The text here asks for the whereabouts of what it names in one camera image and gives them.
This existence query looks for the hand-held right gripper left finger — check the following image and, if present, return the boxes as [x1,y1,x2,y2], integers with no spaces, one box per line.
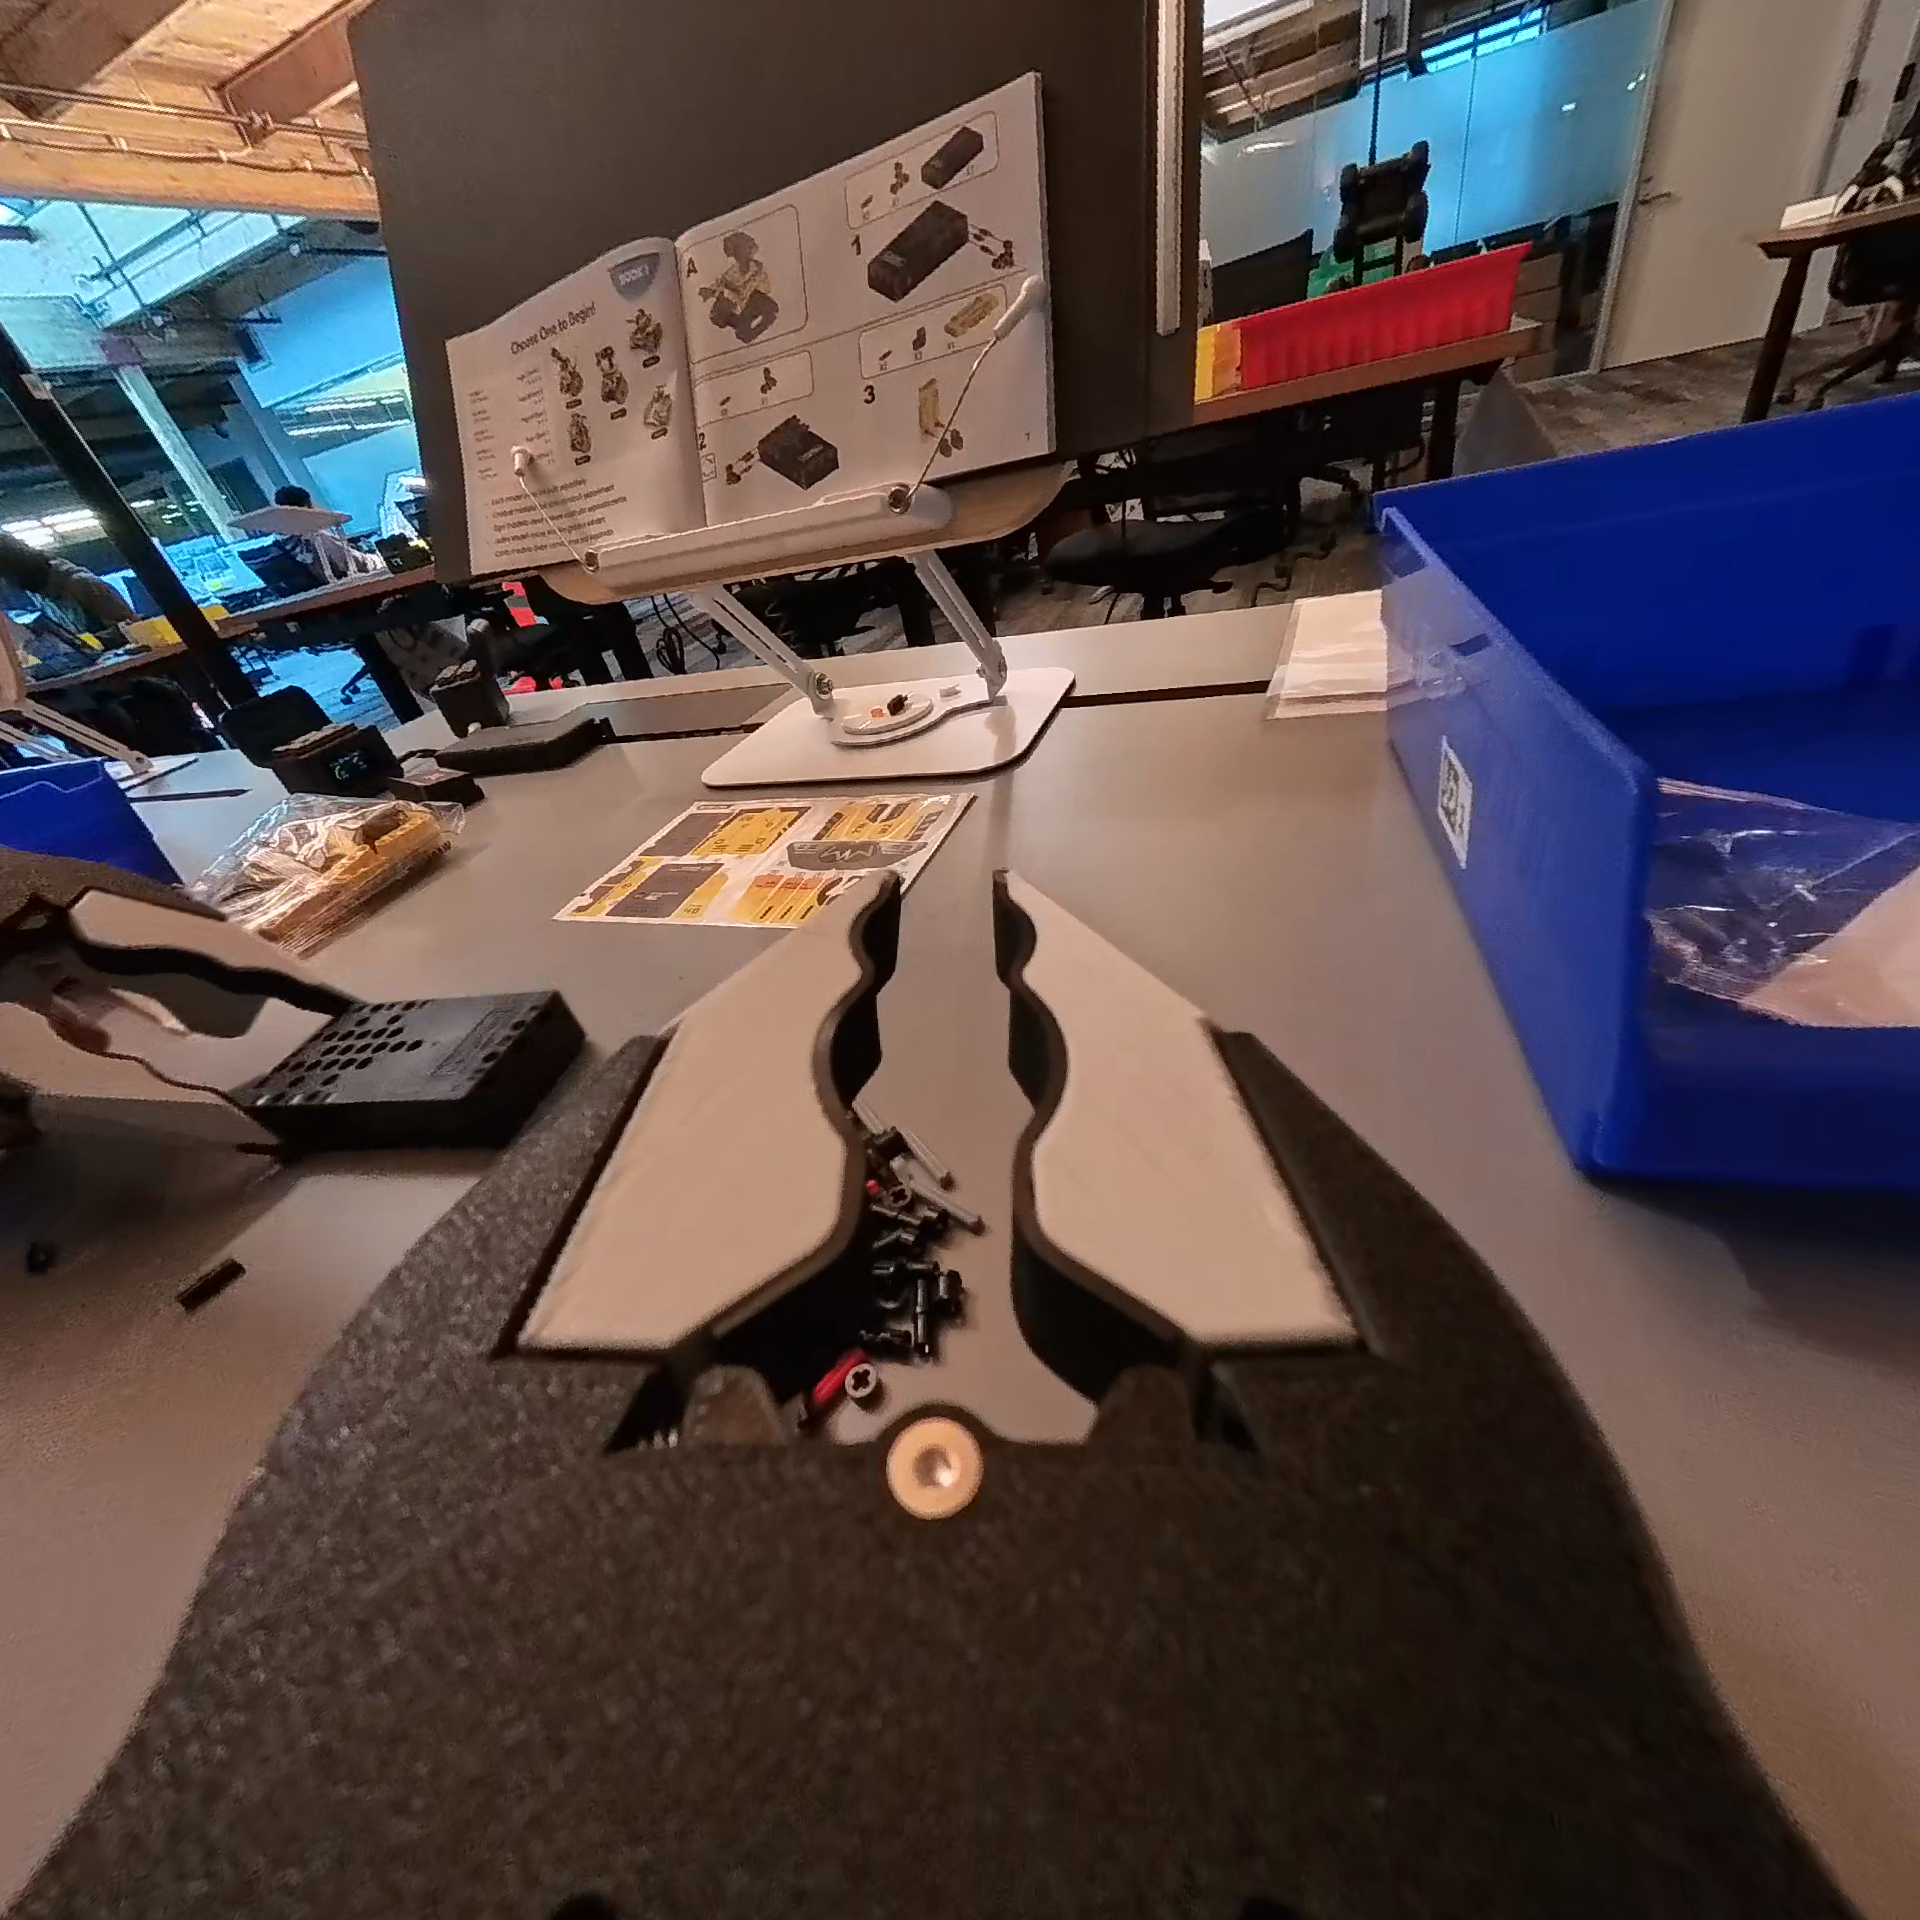
[517,872,904,1360]

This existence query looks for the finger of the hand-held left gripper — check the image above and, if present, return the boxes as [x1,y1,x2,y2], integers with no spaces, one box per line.
[0,997,291,1154]
[0,884,360,1041]

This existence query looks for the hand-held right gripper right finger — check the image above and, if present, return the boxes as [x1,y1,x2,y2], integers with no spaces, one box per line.
[993,866,1361,1354]

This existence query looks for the pile of small plastic pins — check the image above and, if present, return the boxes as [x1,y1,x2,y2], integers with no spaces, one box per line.
[810,1101,993,1426]

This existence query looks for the blue plastic bin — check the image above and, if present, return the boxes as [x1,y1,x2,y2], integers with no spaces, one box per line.
[1372,394,1920,1193]

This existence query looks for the blue storage bin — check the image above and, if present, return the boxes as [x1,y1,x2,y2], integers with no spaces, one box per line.
[0,756,144,888]

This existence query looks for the clear bag of yellow parts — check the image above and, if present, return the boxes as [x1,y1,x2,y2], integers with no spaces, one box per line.
[187,796,459,954]

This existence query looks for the black device with display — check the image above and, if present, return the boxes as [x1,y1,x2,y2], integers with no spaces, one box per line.
[269,724,400,797]

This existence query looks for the black perforated plastic box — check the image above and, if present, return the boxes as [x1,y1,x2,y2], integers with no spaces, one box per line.
[225,990,589,1154]

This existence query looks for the yellow grey sticker sheet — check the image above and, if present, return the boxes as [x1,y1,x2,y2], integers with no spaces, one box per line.
[552,792,976,933]

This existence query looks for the black adapter block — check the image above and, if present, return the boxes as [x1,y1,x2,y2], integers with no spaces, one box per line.
[428,637,506,736]

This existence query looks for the black flat box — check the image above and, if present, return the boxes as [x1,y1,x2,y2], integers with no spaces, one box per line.
[435,718,618,777]

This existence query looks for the white book stand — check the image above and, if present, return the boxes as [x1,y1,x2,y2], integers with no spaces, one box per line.
[510,274,1078,789]

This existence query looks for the clear plastic sleeve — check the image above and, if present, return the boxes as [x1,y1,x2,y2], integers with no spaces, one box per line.
[1264,589,1466,723]

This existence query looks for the black office chair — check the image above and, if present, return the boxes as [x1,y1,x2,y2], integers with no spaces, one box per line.
[1049,509,1256,619]

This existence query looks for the clear plastic bag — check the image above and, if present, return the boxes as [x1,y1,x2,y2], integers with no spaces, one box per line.
[1642,780,1920,1028]

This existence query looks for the long wooden table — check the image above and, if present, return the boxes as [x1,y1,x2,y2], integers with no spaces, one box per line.
[1192,322,1548,496]

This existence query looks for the open instruction booklet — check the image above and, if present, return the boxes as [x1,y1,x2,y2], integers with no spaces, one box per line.
[445,72,1057,576]

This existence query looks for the red storage bin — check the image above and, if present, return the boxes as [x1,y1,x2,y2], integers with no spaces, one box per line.
[1236,243,1532,394]

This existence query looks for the white door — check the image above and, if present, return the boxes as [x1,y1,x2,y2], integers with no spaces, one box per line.
[1597,0,1870,368]

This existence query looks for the wooden top desk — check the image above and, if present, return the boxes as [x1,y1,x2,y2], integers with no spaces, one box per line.
[1756,194,1920,422]

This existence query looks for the black steel post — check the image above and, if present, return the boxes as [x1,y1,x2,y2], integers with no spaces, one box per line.
[0,322,257,707]

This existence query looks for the black equipment frame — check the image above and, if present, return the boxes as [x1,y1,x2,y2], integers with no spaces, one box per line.
[1332,142,1434,278]

